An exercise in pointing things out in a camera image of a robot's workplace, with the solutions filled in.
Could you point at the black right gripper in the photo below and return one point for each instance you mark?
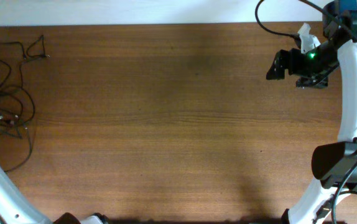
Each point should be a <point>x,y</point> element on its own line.
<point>292,62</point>

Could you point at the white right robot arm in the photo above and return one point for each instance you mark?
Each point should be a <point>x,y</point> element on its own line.
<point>334,166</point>

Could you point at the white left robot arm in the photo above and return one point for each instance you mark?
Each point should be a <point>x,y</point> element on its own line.
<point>15,208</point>

